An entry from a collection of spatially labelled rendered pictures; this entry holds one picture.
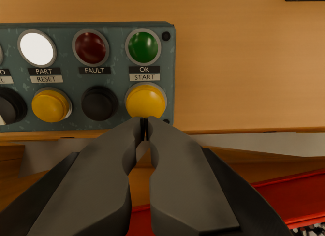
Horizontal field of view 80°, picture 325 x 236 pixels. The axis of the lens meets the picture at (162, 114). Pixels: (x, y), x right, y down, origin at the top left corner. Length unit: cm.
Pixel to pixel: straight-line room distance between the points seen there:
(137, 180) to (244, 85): 18
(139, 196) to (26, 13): 24
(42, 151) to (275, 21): 117
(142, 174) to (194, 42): 18
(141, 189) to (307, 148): 117
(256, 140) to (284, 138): 16
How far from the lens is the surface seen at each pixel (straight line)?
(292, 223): 20
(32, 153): 126
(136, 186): 28
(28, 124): 19
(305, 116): 23
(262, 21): 24
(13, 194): 88
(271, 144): 125
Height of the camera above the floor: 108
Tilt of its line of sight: 82 degrees down
